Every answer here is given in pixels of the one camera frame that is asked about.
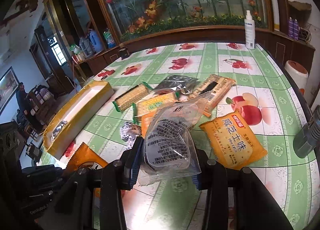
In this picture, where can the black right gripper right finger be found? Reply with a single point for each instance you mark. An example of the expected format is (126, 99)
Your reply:
(219, 209)

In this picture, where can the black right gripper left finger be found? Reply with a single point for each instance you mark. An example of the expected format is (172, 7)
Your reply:
(117, 176)

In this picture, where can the yellow cheese biscuit packet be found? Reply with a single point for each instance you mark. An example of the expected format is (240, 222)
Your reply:
(233, 142)

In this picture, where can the orange snack packet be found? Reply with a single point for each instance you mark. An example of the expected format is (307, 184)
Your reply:
(84, 156)

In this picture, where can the clear plastic snack wrapper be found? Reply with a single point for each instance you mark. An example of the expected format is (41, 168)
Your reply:
(169, 151)

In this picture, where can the purple white candy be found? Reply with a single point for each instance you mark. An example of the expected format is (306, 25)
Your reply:
(129, 132)

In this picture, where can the yellow white storage tray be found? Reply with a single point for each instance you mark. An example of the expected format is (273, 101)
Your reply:
(74, 115)

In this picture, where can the yellow green cracker pack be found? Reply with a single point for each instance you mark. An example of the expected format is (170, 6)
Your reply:
(150, 105)

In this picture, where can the green-end cracker pack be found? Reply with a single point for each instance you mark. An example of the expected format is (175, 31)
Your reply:
(132, 96)

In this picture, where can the long orange biscuit pack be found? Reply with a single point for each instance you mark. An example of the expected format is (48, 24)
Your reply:
(215, 87)

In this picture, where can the dark silver foil packet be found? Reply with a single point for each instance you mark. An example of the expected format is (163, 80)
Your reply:
(176, 83)

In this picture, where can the grey cylindrical tool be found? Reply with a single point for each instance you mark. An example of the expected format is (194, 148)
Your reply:
(308, 137)

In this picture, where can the person in dark clothes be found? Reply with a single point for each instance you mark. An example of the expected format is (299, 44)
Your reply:
(22, 100)

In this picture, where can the fruit pattern tablecloth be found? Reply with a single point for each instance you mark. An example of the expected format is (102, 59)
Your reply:
(292, 181)

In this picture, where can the small black box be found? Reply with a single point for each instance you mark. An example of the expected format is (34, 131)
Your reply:
(124, 53)

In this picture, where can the green label bottle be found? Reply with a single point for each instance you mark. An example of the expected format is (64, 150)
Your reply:
(109, 39)

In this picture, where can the white stool orange top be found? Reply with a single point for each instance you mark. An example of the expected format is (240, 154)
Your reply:
(298, 73)

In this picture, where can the blue water jug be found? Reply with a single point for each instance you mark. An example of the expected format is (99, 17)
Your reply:
(95, 40)

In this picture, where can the white spray bottle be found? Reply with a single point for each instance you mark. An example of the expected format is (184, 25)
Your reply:
(249, 30)

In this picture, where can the purple bottle left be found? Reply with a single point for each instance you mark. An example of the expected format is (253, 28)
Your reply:
(290, 28)

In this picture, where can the purple bottle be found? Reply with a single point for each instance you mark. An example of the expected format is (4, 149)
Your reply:
(295, 29)
(290, 28)

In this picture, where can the purple bottle right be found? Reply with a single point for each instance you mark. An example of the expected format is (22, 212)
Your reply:
(295, 29)

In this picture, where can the framed wall picture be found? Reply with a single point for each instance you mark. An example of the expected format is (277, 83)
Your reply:
(8, 87)

